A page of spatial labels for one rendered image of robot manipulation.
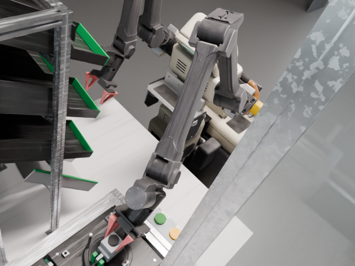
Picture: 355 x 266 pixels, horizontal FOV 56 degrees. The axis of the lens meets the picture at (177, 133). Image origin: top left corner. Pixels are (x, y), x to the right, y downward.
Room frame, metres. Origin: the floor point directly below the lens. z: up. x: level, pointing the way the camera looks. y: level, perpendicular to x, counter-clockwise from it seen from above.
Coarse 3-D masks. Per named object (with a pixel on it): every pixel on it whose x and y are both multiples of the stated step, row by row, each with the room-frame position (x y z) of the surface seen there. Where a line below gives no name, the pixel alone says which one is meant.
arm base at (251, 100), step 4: (248, 92) 1.11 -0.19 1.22; (248, 96) 1.10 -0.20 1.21; (252, 96) 1.10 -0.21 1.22; (248, 100) 1.08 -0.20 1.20; (252, 100) 1.10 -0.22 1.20; (256, 100) 1.09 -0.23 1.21; (248, 104) 1.08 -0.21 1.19; (252, 104) 1.08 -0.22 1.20; (244, 108) 1.07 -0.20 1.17; (248, 108) 1.07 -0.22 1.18; (240, 112) 1.05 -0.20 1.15; (244, 112) 1.05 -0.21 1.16
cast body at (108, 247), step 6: (114, 234) 0.42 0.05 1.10; (102, 240) 0.39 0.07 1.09; (108, 240) 0.40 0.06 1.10; (114, 240) 0.40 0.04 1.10; (120, 240) 0.41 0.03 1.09; (102, 246) 0.38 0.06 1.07; (108, 246) 0.38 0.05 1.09; (114, 246) 0.39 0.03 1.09; (102, 252) 0.38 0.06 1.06; (108, 252) 0.37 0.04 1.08; (114, 252) 0.38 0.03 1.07; (96, 258) 0.36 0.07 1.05; (102, 258) 0.37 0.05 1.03; (108, 258) 0.37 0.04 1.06
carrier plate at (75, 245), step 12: (84, 228) 0.46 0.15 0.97; (96, 228) 0.47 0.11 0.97; (120, 228) 0.50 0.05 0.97; (72, 240) 0.41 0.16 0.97; (84, 240) 0.42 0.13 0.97; (60, 252) 0.36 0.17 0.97; (72, 252) 0.38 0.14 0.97; (132, 252) 0.45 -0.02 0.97; (144, 252) 0.46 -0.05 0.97; (60, 264) 0.33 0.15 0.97; (72, 264) 0.35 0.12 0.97; (132, 264) 0.41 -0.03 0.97; (144, 264) 0.43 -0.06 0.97; (156, 264) 0.44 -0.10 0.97
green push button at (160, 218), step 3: (159, 213) 0.61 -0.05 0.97; (162, 213) 0.61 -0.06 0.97; (156, 216) 0.59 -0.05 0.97; (159, 216) 0.60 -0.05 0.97; (162, 216) 0.60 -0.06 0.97; (165, 216) 0.61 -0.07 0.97; (156, 219) 0.58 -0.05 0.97; (159, 219) 0.59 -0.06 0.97; (162, 219) 0.59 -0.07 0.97; (165, 219) 0.60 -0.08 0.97; (156, 222) 0.57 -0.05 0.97; (159, 222) 0.58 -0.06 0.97; (162, 222) 0.58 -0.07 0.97
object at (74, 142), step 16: (0, 128) 0.46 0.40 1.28; (16, 128) 0.49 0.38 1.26; (32, 128) 0.52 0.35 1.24; (48, 128) 0.56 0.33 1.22; (0, 144) 0.37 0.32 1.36; (16, 144) 0.40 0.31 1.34; (32, 144) 0.42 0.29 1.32; (48, 144) 0.45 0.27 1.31; (64, 144) 0.54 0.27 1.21; (80, 144) 0.58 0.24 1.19; (0, 160) 0.37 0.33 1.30; (16, 160) 0.39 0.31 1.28; (32, 160) 0.42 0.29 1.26
